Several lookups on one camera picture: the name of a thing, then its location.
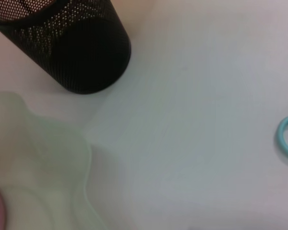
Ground blue and teal scissors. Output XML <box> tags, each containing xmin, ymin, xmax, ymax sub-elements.
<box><xmin>276</xmin><ymin>103</ymin><xmax>288</xmax><ymax>161</ymax></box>

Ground black mesh pen holder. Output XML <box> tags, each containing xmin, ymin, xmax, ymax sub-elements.
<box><xmin>0</xmin><ymin>0</ymin><xmax>132</xmax><ymax>94</ymax></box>

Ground translucent green fruit plate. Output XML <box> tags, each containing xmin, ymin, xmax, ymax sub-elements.
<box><xmin>0</xmin><ymin>92</ymin><xmax>106</xmax><ymax>230</ymax></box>

